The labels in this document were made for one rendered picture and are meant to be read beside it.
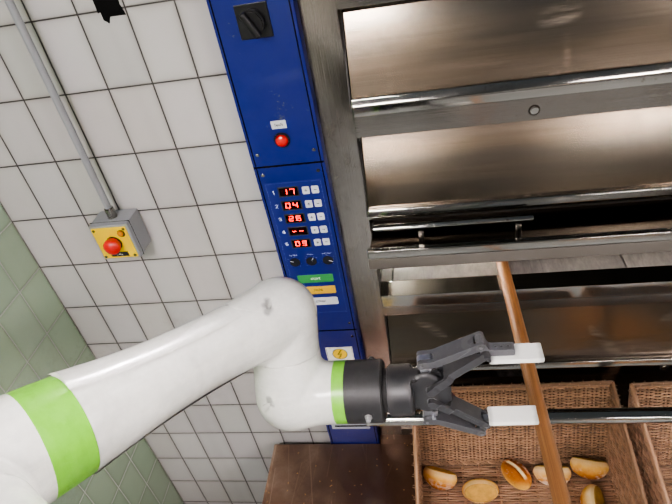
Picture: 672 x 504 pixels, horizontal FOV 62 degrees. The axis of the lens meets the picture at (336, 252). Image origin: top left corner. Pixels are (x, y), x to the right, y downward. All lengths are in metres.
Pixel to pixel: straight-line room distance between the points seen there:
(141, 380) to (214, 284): 0.89
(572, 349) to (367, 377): 0.90
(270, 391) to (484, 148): 0.70
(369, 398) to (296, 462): 1.13
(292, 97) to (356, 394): 0.61
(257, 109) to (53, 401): 0.74
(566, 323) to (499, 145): 0.56
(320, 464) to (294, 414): 1.07
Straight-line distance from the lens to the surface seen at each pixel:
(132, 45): 1.25
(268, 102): 1.17
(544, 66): 1.16
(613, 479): 1.86
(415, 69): 1.14
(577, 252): 1.23
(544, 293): 1.49
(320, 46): 1.15
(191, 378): 0.69
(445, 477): 1.75
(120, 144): 1.37
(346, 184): 1.27
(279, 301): 0.77
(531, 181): 1.28
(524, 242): 1.20
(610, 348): 1.65
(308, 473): 1.89
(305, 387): 0.82
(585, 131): 1.28
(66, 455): 0.62
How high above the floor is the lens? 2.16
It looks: 37 degrees down
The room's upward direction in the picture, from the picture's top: 11 degrees counter-clockwise
